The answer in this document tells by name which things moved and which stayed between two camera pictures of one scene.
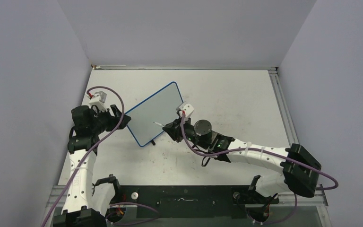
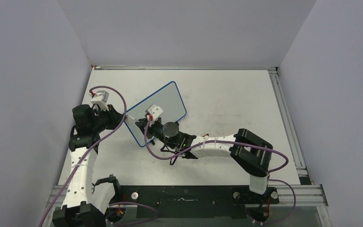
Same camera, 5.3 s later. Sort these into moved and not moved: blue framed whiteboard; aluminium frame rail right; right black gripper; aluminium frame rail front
Moved: right black gripper
Not moved: aluminium frame rail right; blue framed whiteboard; aluminium frame rail front
